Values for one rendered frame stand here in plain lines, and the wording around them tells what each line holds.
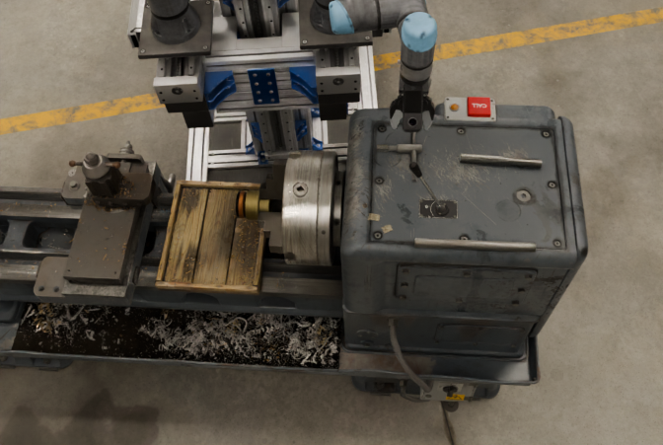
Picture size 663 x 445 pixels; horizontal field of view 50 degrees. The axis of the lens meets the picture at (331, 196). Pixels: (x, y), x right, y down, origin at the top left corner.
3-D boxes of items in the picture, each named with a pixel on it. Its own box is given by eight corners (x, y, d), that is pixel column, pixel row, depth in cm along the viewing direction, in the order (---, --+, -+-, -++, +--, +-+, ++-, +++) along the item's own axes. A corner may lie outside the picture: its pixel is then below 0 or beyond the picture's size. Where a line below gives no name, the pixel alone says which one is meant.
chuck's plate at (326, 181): (340, 174, 214) (334, 133, 184) (333, 276, 204) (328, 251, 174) (329, 174, 214) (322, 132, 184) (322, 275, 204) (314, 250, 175)
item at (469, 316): (496, 288, 296) (542, 179, 221) (502, 403, 271) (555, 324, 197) (353, 281, 300) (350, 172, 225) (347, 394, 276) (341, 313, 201)
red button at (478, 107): (488, 101, 190) (490, 97, 188) (489, 119, 187) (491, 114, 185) (466, 101, 190) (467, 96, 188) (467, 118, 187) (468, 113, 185)
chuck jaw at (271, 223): (298, 211, 191) (294, 251, 184) (300, 221, 195) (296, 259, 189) (258, 210, 192) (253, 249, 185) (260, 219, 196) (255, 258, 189)
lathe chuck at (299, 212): (329, 173, 214) (322, 132, 184) (322, 275, 204) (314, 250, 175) (299, 172, 215) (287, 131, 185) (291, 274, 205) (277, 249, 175)
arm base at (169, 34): (154, 10, 224) (145, -14, 216) (201, 7, 224) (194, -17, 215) (150, 45, 216) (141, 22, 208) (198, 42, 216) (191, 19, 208)
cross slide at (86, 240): (152, 161, 223) (149, 153, 219) (122, 286, 202) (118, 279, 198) (101, 159, 224) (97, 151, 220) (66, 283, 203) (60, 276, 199)
